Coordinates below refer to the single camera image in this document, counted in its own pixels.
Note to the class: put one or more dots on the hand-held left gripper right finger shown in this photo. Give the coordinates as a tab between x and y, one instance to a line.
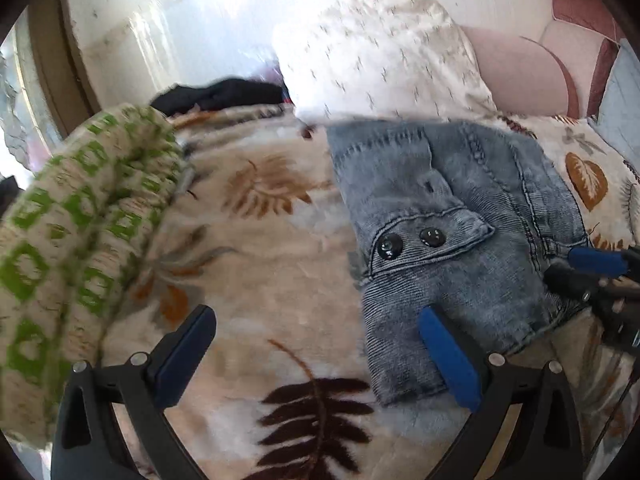
450	360

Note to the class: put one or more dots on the grey washed denim pants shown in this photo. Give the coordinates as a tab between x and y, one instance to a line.
440	280

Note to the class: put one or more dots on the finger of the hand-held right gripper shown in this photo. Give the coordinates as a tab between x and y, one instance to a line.
597	260
570	280

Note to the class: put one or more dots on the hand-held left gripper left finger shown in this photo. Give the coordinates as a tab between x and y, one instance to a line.
182	360

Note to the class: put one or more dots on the grey blue pillow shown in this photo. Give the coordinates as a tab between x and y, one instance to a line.
620	105

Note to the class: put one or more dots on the black cloth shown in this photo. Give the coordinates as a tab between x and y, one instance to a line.
220	92

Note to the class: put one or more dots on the pink upholstered headboard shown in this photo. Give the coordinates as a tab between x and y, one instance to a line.
515	75

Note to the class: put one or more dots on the leaf printed beige blanket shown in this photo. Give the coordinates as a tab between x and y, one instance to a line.
280	270

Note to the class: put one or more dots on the green patterned quilt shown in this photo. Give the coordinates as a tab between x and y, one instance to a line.
75	240

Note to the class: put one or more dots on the wooden window frame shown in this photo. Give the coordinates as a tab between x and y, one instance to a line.
65	60

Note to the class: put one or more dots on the white sprig printed pillow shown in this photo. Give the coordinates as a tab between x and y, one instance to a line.
380	55

